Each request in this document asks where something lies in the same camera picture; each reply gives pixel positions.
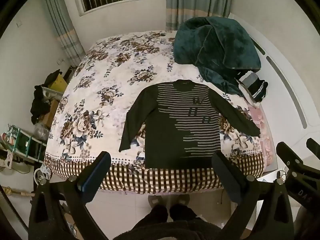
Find cardboard box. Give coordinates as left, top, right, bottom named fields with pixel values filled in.
left=40, top=99, right=61, bottom=128

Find grey-green striped curtain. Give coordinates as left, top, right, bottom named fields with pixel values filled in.
left=42, top=0, right=86, bottom=67
left=165, top=0, right=233, bottom=31

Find teal plush blanket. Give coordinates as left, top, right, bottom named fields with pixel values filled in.
left=173, top=16, right=262, bottom=97

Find wooden stick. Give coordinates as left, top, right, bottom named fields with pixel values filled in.
left=4, top=187, right=34, bottom=198

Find green storage rack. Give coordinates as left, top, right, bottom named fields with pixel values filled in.
left=7, top=124, right=47, bottom=163

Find small white fan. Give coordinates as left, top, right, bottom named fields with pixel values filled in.
left=33, top=167, right=52, bottom=186

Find yellow box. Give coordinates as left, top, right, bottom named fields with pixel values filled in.
left=49, top=73, right=68, bottom=93

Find floral bed blanket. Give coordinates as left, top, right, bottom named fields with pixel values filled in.
left=44, top=30, right=266, bottom=195

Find clear plastic bag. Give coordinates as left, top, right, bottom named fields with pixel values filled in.
left=33, top=122, right=50, bottom=141

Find white plastic basket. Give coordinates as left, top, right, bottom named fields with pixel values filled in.
left=41, top=86, right=63, bottom=102

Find folded striped clothes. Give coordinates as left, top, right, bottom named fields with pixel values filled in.
left=235, top=71, right=269, bottom=103

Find black clothes pile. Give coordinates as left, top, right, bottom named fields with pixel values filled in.
left=30, top=69, right=62, bottom=124

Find dark striped sweater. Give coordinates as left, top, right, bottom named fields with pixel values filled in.
left=119, top=79, right=261, bottom=169

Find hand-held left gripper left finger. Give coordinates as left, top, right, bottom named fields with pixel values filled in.
left=28, top=151, right=112, bottom=240

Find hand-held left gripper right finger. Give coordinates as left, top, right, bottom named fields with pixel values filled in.
left=211, top=151, right=296, bottom=240

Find pink pillow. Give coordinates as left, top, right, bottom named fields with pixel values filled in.
left=247, top=104, right=278, bottom=168

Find white bed headboard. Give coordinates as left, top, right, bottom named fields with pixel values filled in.
left=229, top=17, right=320, bottom=172

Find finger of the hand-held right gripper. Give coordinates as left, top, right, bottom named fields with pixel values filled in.
left=276, top=141, right=305, bottom=171
left=306, top=137, right=320, bottom=157

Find beige slipper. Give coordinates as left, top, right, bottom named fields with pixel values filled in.
left=147, top=195, right=167, bottom=211

